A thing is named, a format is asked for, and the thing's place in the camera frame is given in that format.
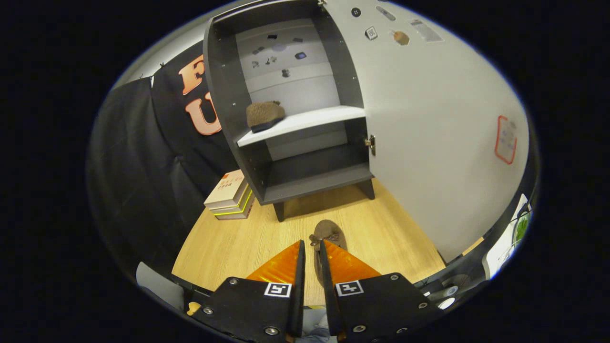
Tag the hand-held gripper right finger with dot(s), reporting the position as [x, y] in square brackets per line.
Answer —
[326, 295]

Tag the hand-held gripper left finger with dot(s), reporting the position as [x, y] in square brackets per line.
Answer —
[300, 295]

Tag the beige shoe cabinet door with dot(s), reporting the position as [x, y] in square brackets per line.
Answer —
[429, 143]

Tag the white green-printed sheet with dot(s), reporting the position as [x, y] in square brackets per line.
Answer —
[500, 247]

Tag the brown fuzzy slipper shoe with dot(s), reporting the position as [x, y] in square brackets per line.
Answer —
[264, 114]
[329, 233]

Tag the dark grey shoe cabinet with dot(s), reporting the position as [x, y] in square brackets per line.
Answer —
[228, 119]

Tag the metal door hinge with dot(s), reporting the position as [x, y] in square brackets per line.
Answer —
[371, 143]

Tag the black backdrop cloth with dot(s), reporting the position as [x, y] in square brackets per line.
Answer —
[143, 166]

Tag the white cabinet shelf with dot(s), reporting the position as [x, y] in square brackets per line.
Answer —
[310, 119]

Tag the beige book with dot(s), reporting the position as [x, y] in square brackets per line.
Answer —
[226, 188]

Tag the person's leg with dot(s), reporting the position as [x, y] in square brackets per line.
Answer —
[314, 328]

